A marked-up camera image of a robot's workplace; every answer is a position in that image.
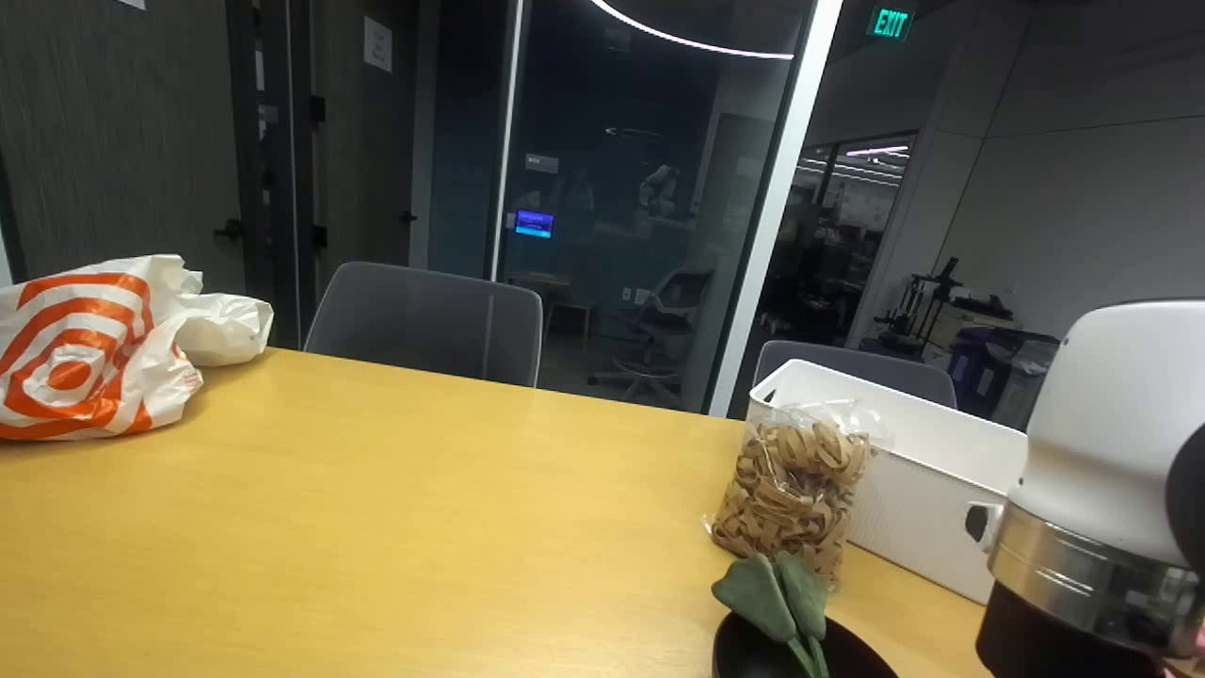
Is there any red plush radish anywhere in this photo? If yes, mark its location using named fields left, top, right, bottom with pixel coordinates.
left=711, top=554, right=834, bottom=678

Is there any clear bag of rubber bands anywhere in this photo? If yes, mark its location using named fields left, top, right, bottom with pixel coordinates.
left=711, top=403, right=875, bottom=587

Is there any white plastic storage bin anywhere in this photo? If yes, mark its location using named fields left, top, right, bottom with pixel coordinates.
left=750, top=359, right=1027, bottom=603

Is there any orange white plastic bag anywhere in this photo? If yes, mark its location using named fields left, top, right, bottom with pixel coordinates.
left=0, top=251, right=275, bottom=444

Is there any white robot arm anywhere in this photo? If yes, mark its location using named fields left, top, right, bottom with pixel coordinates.
left=966, top=303, right=1205, bottom=678

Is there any grey office chair left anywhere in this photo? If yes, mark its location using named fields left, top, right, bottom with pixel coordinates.
left=306, top=262, right=542, bottom=387

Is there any black bowl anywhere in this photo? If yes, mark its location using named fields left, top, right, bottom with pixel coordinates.
left=711, top=613, right=897, bottom=678

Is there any green exit sign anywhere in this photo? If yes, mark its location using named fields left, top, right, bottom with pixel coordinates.
left=869, top=8, right=913, bottom=43

